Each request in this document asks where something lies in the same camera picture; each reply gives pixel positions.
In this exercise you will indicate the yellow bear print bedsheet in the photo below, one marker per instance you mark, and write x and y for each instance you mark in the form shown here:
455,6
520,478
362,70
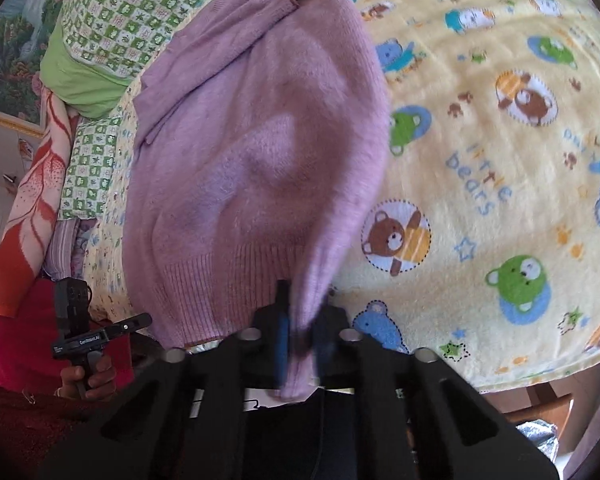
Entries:
495,142

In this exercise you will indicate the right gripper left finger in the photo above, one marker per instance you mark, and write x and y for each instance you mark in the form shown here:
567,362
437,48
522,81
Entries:
181,418

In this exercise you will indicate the black camera box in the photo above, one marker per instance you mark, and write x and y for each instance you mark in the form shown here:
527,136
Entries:
72,298

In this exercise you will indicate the purple knitted sweater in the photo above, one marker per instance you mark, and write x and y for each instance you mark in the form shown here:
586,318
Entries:
261,142

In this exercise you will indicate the green white checkered quilt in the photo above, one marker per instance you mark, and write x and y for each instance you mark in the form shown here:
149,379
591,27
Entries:
98,47

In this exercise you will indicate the red garment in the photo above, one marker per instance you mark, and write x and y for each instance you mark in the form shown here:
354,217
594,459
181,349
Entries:
26,362

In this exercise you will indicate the person left hand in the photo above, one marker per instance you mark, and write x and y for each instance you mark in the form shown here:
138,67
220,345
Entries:
99,386

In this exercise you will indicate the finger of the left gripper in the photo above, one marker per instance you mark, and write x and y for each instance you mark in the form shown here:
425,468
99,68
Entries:
127,326

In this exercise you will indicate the green white checkered pillow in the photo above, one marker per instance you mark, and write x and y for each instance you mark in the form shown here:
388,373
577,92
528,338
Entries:
90,169

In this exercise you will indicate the purple striped bedding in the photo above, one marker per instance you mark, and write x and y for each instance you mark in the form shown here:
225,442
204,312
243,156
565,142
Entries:
66,251

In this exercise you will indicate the red white floral blanket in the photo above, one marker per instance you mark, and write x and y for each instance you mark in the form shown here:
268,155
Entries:
32,220

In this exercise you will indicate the framed landscape painting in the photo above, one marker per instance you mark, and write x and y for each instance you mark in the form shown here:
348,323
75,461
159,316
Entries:
25,28

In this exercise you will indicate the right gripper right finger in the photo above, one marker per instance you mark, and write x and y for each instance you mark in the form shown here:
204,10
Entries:
414,417

